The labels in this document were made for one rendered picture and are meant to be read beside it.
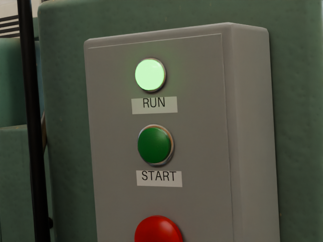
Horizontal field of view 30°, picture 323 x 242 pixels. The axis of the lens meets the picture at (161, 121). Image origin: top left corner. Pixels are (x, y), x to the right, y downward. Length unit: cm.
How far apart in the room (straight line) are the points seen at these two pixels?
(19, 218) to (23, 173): 4
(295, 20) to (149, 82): 10
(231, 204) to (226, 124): 4
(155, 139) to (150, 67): 4
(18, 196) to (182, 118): 26
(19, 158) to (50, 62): 12
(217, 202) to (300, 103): 8
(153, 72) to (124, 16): 10
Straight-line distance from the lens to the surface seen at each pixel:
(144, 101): 34
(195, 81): 33
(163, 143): 33
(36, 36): 57
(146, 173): 35
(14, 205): 56
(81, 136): 45
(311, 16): 37
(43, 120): 49
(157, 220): 34
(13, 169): 55
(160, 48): 34
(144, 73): 33
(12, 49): 60
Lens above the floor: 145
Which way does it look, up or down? 3 degrees down
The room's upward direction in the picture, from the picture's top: 4 degrees counter-clockwise
